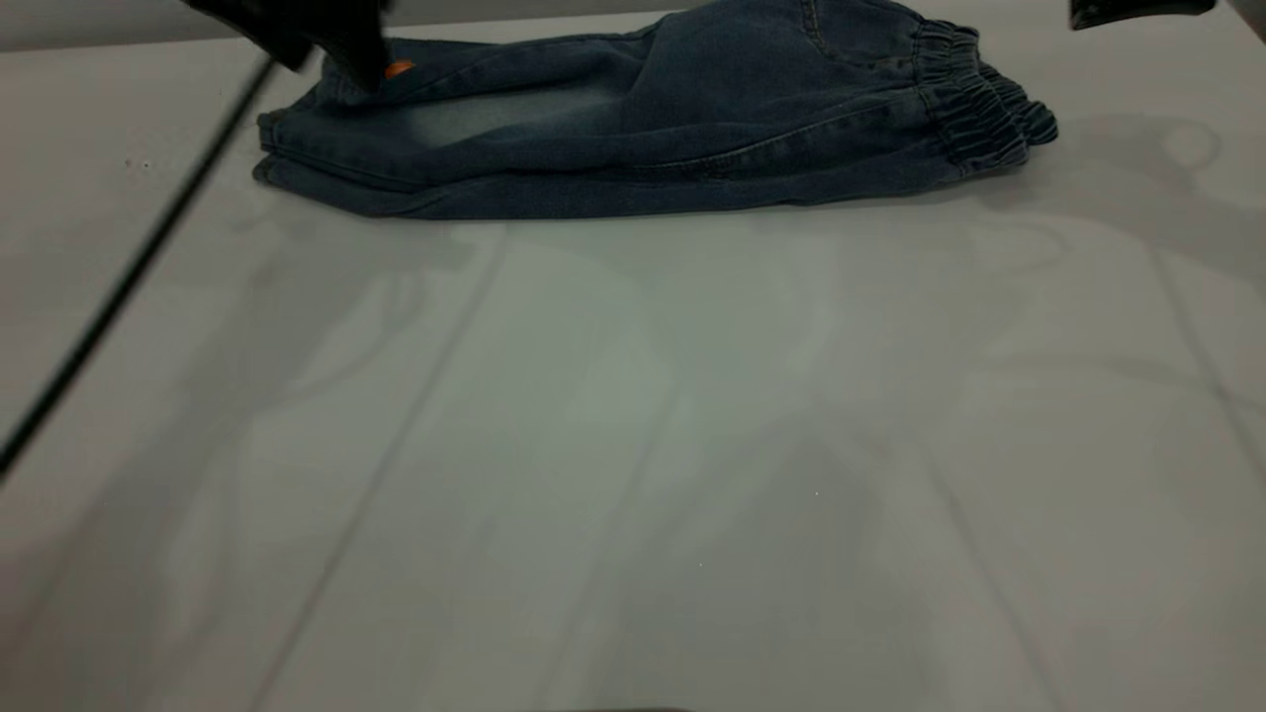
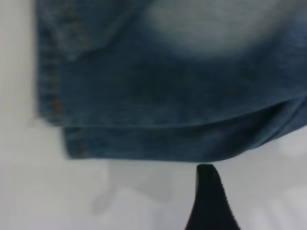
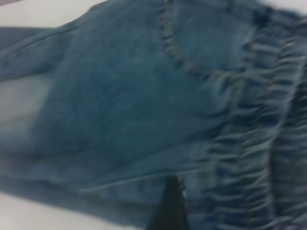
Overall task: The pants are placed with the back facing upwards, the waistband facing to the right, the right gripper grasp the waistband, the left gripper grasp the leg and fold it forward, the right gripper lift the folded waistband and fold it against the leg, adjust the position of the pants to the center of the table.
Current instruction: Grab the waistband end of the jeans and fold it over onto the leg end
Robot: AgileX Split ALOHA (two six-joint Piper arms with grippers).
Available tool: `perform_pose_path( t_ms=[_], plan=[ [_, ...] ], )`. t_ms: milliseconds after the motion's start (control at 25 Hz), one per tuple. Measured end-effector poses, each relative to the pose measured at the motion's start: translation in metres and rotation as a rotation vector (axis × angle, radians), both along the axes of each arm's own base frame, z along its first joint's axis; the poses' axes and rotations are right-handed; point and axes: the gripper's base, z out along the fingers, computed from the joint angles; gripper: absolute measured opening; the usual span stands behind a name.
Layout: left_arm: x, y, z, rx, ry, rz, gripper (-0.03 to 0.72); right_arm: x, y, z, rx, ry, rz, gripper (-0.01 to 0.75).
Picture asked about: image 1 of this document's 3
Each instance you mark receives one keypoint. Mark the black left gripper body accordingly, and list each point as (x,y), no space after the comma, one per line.
(287,25)

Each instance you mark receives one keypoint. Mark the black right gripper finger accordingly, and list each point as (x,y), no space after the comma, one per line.
(1128,12)

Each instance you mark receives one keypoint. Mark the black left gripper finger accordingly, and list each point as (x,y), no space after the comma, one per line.
(358,54)

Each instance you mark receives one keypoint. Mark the blue denim pants basketball print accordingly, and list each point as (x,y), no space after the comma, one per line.
(692,119)

